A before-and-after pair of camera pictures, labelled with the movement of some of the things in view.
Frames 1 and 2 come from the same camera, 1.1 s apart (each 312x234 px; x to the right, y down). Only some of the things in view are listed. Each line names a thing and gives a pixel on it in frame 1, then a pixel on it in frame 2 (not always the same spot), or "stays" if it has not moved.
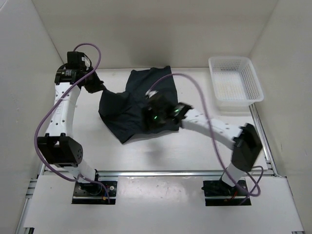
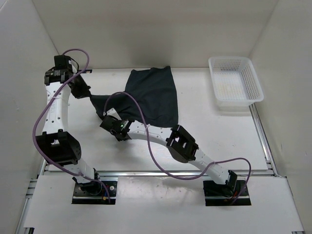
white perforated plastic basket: (235, 80) stays
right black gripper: (147, 113) to (120, 139)
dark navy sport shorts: (122, 112) stays
